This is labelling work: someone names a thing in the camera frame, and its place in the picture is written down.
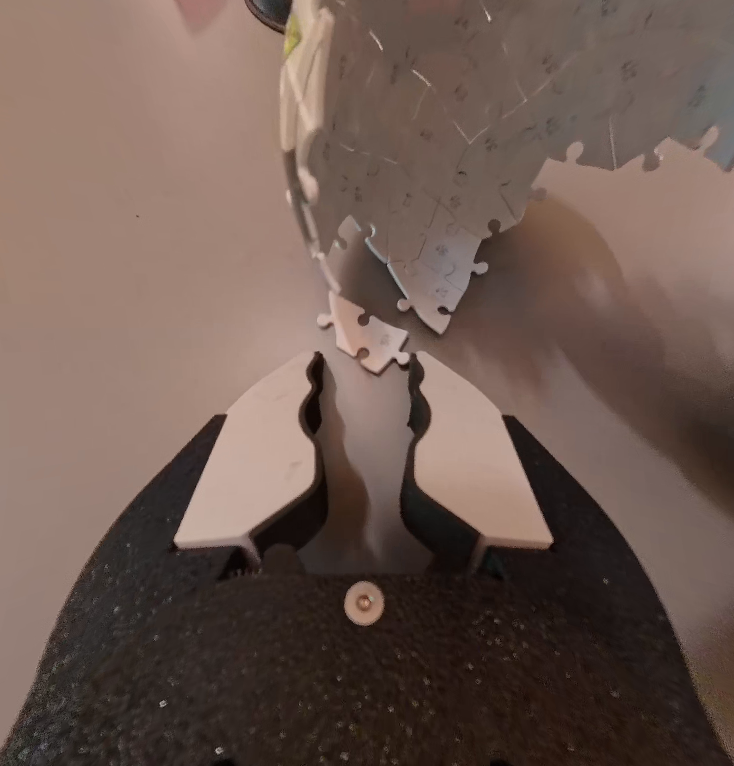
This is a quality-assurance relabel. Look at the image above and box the partly built puzzle ball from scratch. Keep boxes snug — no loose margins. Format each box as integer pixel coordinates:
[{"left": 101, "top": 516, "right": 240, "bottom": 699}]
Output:
[{"left": 279, "top": 0, "right": 734, "bottom": 336}]

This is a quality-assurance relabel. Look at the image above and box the black round ball stand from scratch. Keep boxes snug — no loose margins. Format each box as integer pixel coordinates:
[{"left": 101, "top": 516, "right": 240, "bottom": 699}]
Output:
[{"left": 244, "top": 0, "right": 299, "bottom": 32}]

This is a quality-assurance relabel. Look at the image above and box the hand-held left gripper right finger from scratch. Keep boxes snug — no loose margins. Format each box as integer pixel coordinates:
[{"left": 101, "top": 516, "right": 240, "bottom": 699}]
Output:
[{"left": 401, "top": 351, "right": 553, "bottom": 571}]

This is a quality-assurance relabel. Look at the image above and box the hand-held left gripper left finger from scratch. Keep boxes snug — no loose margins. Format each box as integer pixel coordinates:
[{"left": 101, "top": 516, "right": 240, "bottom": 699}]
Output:
[{"left": 174, "top": 352, "right": 330, "bottom": 566}]

